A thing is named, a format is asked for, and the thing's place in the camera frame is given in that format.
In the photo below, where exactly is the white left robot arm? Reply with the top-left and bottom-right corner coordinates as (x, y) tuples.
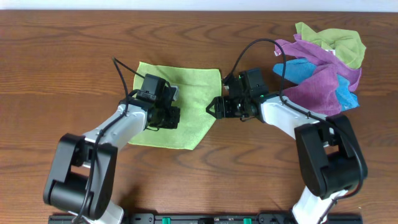
(43, 97), (180, 224)

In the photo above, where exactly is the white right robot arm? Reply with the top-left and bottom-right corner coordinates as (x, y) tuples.
(206, 93), (368, 223)

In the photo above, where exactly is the light green cloth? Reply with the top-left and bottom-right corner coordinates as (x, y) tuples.
(129, 62), (222, 150)

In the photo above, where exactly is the blue cloth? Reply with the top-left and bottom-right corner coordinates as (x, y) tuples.
(284, 58), (361, 116)

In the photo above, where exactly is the olive green cloth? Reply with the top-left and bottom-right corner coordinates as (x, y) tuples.
(295, 22), (366, 69)

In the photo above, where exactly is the purple cloth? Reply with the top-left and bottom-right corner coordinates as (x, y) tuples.
(274, 34), (362, 116)

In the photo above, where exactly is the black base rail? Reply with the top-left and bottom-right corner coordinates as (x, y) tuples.
(48, 213), (363, 224)

